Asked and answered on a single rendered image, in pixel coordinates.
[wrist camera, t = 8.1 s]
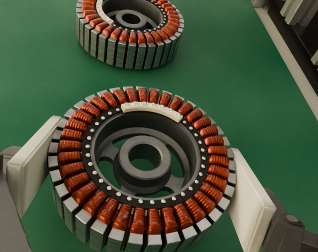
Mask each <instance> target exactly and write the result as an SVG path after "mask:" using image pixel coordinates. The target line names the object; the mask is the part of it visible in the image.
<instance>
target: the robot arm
mask: <svg viewBox="0 0 318 252"><path fill-rule="evenodd" d="M60 120H61V117H60V116H54V115H53V116H52V117H51V118H50V119H49V120H48V121H47V122H46V123H45V124H44V125H43V126H42V127H41V128H40V129H39V130H38V131H37V132H36V133H35V134H34V136H33V137H32V138H31V139H30V140H29V141H28V142H27V143H26V144H25V145H24V146H23V147H19V146H11V147H8V148H6V149H5V150H4V151H3V152H0V252H32V249H31V247H30V244H29V241H28V238H27V236H26V233H25V230H24V228H23V225H22V222H21V218H22V217H23V215H24V213H25V212H26V210H27V208H28V207H29V205H30V204H31V202H32V200H33V199H34V197H35V195H36V194H37V192H38V191H39V189H40V187H41V186H42V184H43V182H44V181H45V179H46V178H47V176H48V174H49V168H48V148H49V144H50V142H52V136H53V133H54V131H55V130H56V129H57V124H58V122H59V121H60ZM231 149H232V150H233V153H234V159H233V161H235V165H236V171H235V172H234V174H236V184H235V185H234V188H235V190H234V193H233V196H232V198H231V199H230V203H229V205H228V207H227V209H228V212H229V214H230V217H231V220H232V222H233V225H234V227H235V230H236V233H237V235H238V238H239V241H240V243H241V246H242V248H243V251H244V252H260V251H261V248H262V246H264V249H263V251H262V252H318V233H315V232H312V231H310V230H307V229H305V224H304V223H303V222H302V221H301V220H300V219H299V218H297V217H296V216H294V215H291V214H288V213H287V212H286V210H285V209H284V207H283V206H282V205H281V204H280V202H279V200H278V199H277V197H276V196H275V194H274V193H273V192H271V191H270V190H269V189H268V188H264V187H262V185H261V184H260V182H259V180H258V179H257V177H256V176H255V174H254V173H253V171H252V170H251V168H250V167H249V165H248V164H247V162H246V160H245V159H244V157H243V156H242V154H241V153H240V151H239V150H238V149H237V148H231Z"/></svg>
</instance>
